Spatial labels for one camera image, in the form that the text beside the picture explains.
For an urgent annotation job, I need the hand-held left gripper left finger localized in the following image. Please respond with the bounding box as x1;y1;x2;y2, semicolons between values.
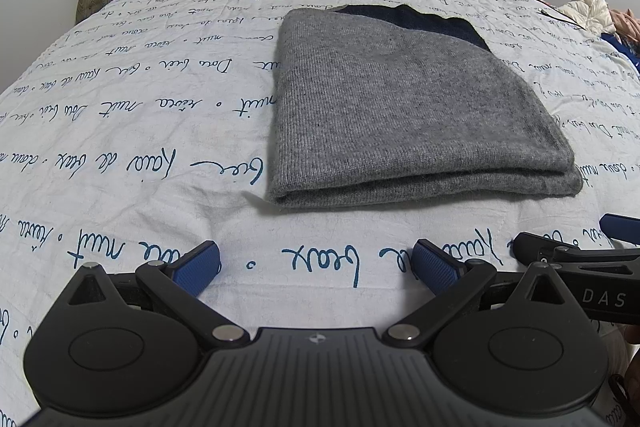
62;240;252;348

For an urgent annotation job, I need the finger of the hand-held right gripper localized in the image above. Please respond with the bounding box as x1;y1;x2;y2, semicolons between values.
511;231;640;271
599;213;640;242

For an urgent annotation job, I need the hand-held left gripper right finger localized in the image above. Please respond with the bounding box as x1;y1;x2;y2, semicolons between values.
381;238;575;348

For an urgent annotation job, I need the grey sweater with navy sleeves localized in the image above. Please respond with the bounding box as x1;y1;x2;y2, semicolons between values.
265;3;584;210

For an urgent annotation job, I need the white printed quilt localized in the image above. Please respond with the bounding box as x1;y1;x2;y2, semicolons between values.
0;0;640;427

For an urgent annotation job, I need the blue garment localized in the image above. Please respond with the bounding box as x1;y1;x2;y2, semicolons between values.
599;32;640;68

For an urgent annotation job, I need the pink cloth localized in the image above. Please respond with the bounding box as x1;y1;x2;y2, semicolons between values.
606;7;640;44

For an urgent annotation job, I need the white puffer jacket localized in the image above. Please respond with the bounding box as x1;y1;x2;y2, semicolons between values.
556;0;614;34

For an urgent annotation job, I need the black cable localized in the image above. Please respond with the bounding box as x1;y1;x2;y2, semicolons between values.
451;0;584;28

